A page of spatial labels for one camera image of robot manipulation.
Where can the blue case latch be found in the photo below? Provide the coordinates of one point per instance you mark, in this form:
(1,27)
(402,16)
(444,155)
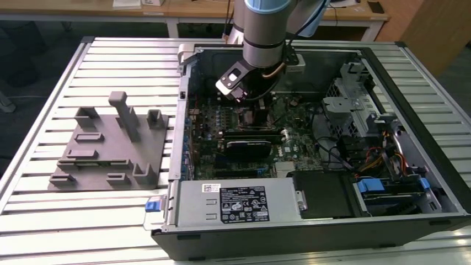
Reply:
(154,207)

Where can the black RAM slot row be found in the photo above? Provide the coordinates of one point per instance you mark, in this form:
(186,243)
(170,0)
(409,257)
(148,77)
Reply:
(250,135)

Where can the black plastic bay cover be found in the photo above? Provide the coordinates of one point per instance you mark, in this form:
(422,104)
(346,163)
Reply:
(324,193)

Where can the black open PC case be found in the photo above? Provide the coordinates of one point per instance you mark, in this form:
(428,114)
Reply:
(294,243)

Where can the white paper sheet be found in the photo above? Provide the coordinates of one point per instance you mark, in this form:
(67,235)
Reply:
(128,3)

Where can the small white box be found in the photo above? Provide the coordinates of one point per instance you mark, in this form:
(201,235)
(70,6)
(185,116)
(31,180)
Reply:
(153,2)

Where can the black expansion slot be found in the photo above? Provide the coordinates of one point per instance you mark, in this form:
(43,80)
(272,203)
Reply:
(236,173)

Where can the silver power supply unit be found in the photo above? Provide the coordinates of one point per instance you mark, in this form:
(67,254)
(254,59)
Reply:
(196,198)

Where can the CPU socket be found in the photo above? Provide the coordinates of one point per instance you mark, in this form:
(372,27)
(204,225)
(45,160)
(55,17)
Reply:
(265,127)

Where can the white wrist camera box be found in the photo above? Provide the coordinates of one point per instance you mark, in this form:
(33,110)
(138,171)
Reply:
(230,82)

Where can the silver perforated drive cage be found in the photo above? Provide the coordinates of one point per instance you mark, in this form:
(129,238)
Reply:
(342,106)

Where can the wooden desk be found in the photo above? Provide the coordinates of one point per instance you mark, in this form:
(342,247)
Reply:
(37,10)

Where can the small black flat item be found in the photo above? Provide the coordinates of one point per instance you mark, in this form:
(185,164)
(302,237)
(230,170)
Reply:
(377,7)

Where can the wooden cabinet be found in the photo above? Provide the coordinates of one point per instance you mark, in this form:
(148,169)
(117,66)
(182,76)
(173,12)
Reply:
(434,27)

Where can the green motherboard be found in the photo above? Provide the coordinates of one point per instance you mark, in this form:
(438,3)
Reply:
(298,132)

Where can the blue disk carrier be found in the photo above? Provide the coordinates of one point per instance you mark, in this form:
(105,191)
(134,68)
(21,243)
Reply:
(372,188)

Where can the small silver heat sink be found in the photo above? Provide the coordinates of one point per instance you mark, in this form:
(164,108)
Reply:
(286,169)

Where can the grey parts rack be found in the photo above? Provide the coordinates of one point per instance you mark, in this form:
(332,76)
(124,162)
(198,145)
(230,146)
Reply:
(148,154)

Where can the black graphics card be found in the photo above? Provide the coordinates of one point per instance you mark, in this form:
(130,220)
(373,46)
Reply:
(246,150)

